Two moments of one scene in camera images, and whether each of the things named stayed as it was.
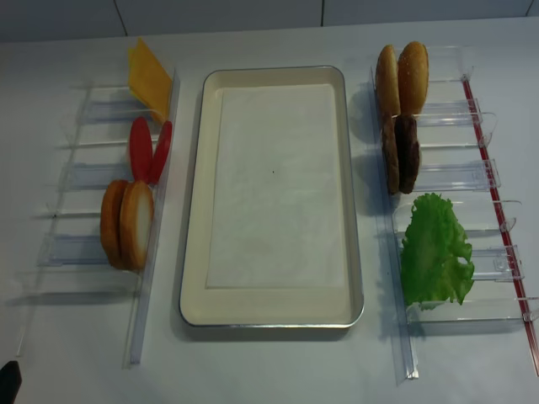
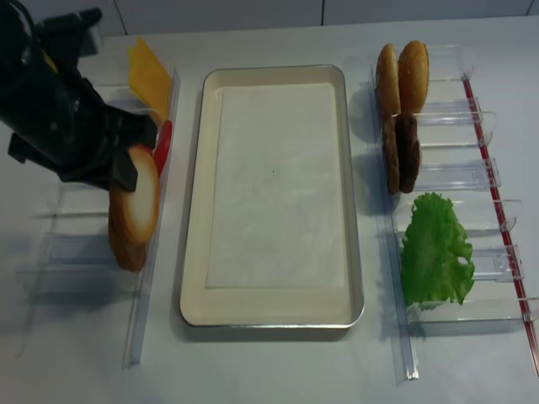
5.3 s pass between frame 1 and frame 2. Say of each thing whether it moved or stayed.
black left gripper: moved
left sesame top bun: stayed
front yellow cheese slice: stayed
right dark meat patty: stayed
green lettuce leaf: stayed
